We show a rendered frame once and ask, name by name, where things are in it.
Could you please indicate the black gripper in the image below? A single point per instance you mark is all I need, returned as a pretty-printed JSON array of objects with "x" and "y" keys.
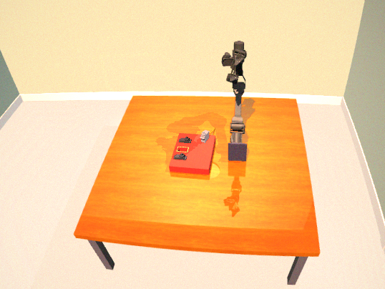
[{"x": 236, "y": 65}]

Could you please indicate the red flat panel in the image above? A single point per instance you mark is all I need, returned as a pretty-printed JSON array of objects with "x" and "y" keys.
[{"x": 191, "y": 155}]

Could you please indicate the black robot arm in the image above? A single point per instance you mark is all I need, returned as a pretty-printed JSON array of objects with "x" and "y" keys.
[{"x": 237, "y": 127}]

